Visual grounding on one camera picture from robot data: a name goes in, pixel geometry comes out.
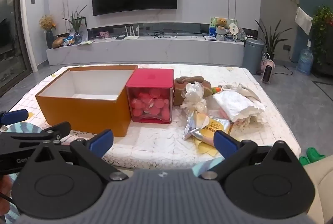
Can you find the green printed card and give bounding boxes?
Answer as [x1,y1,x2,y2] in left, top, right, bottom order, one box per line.
[210,16,238,29]

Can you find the brown plush toy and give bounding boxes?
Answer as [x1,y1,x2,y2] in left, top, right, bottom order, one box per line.
[174,75,212,106]

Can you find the white router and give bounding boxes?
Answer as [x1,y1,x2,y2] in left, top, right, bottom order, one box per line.
[124,25,142,39]

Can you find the leafy green plant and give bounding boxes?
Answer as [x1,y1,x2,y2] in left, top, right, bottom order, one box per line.
[311,5,333,58]

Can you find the blue snack bag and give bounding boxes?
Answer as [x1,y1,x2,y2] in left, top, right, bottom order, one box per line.
[62,35,76,46]

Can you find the brown round object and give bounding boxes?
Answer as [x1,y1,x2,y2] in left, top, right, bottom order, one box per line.
[52,36,67,49]

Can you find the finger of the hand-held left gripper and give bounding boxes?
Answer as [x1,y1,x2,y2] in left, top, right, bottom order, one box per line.
[0,109,29,126]
[0,122,71,154]

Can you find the brown teddy bear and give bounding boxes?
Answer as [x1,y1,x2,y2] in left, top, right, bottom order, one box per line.
[215,17,229,29]

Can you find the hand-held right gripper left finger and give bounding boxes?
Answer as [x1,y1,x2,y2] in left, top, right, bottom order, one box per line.
[25,129,129,181]

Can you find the white paper towel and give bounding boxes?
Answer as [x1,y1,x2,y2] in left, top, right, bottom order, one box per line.
[212,90,267,128]

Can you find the black cables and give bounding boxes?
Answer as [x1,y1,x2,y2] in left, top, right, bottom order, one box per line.
[149,32,177,38]

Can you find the red box with clear front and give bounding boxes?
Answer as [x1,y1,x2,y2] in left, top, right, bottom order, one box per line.
[126,68,175,124]

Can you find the green plant in glass vase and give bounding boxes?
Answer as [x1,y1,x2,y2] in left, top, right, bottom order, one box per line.
[62,5,87,44]

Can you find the white hanging towel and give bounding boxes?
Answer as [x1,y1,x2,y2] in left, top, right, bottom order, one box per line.
[294,7,313,35]

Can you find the vase with yellow flowers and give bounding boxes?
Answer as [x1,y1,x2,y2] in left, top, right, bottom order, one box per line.
[39,15,57,49]

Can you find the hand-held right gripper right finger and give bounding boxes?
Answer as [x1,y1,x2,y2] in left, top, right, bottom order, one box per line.
[201,130,306,181]

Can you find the person's left striped trouser leg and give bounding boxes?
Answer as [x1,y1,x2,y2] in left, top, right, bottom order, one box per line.
[0,122,43,224]

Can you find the white marble tv console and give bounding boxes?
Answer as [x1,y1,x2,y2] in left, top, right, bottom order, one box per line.
[46,22,258,66]

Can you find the yellow cloth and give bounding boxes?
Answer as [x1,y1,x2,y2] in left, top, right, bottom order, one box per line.
[193,136,219,157]

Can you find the black power cable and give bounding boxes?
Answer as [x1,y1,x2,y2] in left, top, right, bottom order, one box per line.
[276,65,294,76]

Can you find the yellow snack packet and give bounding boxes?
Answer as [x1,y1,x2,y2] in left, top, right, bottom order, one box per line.
[182,111,232,142]

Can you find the glass sliding door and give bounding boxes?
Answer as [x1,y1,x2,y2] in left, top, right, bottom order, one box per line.
[0,0,33,94]

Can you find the blue water bottle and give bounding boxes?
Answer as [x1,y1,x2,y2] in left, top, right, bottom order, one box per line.
[297,39,314,76]

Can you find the grey trash can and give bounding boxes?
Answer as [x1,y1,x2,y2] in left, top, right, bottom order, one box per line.
[242,38,265,75]

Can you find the orange cardboard box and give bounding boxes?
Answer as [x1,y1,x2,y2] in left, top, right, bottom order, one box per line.
[35,65,138,137]

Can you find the crinkled cellophane wrapper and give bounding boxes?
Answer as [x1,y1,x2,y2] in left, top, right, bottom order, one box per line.
[181,82,209,114]

